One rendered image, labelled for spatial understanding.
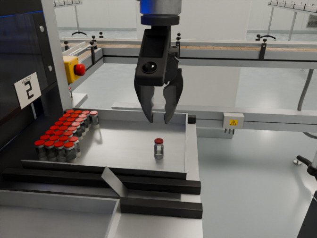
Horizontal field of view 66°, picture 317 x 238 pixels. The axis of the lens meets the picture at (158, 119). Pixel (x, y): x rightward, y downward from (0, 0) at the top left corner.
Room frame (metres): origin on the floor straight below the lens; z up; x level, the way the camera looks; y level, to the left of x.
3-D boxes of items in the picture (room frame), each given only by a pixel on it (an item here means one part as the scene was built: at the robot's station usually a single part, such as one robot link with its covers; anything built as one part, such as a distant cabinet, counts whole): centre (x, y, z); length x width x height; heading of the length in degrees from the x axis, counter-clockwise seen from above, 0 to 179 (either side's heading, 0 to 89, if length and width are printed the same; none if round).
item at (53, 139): (0.53, 0.23, 0.90); 0.18 x 0.02 x 0.05; 174
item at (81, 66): (0.79, 0.26, 0.99); 0.04 x 0.04 x 0.04; 84
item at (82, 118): (0.53, 0.21, 0.90); 0.18 x 0.02 x 0.05; 174
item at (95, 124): (0.61, 0.18, 0.90); 0.02 x 0.02 x 0.05
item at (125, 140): (0.52, 0.10, 0.90); 0.34 x 0.26 x 0.04; 84
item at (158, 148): (0.46, 0.00, 0.90); 0.02 x 0.02 x 0.04
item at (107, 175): (0.34, 0.03, 0.91); 0.14 x 0.03 x 0.06; 84
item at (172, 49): (0.49, 0.00, 1.12); 0.09 x 0.08 x 0.12; 174
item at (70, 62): (0.79, 0.31, 1.00); 0.08 x 0.07 x 0.07; 84
